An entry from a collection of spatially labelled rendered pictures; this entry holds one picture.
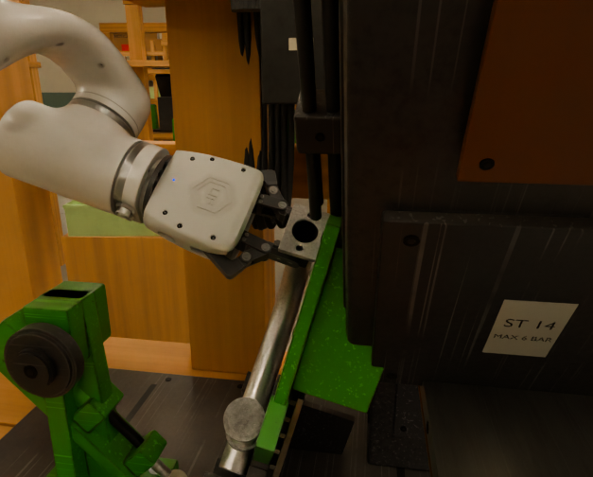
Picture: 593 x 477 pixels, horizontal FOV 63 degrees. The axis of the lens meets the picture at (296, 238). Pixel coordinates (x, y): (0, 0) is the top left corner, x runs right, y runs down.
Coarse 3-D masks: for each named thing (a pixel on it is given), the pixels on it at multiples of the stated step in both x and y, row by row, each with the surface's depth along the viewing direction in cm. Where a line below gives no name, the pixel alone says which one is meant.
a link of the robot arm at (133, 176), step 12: (144, 144) 49; (132, 156) 47; (144, 156) 48; (156, 156) 49; (120, 168) 47; (132, 168) 47; (144, 168) 47; (120, 180) 47; (132, 180) 47; (144, 180) 48; (120, 192) 47; (132, 192) 47; (144, 192) 48; (120, 204) 48; (132, 204) 48; (120, 216) 48; (132, 216) 50
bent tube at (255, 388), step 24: (288, 240) 48; (312, 240) 53; (288, 288) 57; (288, 312) 58; (264, 336) 58; (288, 336) 58; (264, 360) 56; (264, 384) 54; (264, 408) 54; (240, 456) 50
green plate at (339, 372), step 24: (336, 240) 37; (336, 264) 39; (312, 288) 38; (336, 288) 39; (312, 312) 39; (336, 312) 40; (312, 336) 41; (336, 336) 41; (288, 360) 40; (312, 360) 42; (336, 360) 41; (360, 360) 41; (288, 384) 41; (312, 384) 42; (336, 384) 42; (360, 384) 42; (360, 408) 42
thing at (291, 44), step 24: (264, 0) 58; (288, 0) 57; (312, 0) 57; (264, 24) 58; (288, 24) 58; (312, 24) 57; (264, 48) 59; (288, 48) 59; (264, 72) 60; (288, 72) 60; (264, 96) 61; (288, 96) 60
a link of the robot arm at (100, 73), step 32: (0, 0) 39; (0, 32) 38; (32, 32) 40; (64, 32) 43; (96, 32) 46; (0, 64) 39; (64, 64) 49; (96, 64) 48; (128, 64) 51; (96, 96) 50; (128, 96) 52
